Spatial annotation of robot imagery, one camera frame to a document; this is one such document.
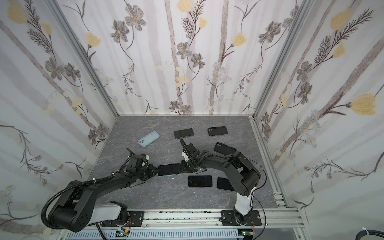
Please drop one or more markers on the purple cased phone right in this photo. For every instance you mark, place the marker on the purple cased phone right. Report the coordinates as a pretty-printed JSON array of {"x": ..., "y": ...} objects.
[{"x": 224, "y": 184}]

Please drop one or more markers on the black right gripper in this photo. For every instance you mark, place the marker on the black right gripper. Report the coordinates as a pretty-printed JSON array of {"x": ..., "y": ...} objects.
[{"x": 190, "y": 159}]

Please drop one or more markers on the purple cased phone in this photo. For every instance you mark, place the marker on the purple cased phone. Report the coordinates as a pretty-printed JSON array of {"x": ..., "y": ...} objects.
[
  {"x": 200, "y": 181},
  {"x": 224, "y": 184}
]

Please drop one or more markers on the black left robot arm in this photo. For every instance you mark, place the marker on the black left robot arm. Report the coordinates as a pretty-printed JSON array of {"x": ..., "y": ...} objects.
[{"x": 75, "y": 208}]

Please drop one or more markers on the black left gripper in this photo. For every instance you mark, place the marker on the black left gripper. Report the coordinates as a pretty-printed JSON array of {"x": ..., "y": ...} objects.
[{"x": 151, "y": 168}]

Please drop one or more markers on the blue phone black screen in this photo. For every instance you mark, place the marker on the blue phone black screen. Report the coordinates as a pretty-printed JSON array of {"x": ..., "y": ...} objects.
[{"x": 169, "y": 169}]

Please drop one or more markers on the black phone case far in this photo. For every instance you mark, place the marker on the black phone case far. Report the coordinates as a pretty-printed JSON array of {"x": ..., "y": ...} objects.
[{"x": 217, "y": 131}]

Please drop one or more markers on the light blue phone case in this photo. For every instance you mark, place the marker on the light blue phone case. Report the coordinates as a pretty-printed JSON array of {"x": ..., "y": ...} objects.
[{"x": 169, "y": 174}]

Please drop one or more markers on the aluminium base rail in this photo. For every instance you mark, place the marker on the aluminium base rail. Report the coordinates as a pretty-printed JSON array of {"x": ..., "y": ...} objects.
[{"x": 168, "y": 203}]

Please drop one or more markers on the purple cased phone left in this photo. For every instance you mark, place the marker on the purple cased phone left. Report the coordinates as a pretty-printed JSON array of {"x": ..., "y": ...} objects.
[{"x": 200, "y": 181}]

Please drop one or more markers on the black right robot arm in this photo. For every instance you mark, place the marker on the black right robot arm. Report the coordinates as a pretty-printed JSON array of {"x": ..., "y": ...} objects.
[{"x": 242, "y": 173}]

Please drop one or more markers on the black phone case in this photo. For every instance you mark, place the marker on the black phone case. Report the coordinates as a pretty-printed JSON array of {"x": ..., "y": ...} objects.
[
  {"x": 224, "y": 149},
  {"x": 217, "y": 131}
]

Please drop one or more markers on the black phone case near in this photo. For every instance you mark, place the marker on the black phone case near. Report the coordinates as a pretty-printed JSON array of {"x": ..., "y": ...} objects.
[{"x": 224, "y": 149}]

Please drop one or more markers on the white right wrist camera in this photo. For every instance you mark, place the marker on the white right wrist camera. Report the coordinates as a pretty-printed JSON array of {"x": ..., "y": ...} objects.
[{"x": 185, "y": 156}]

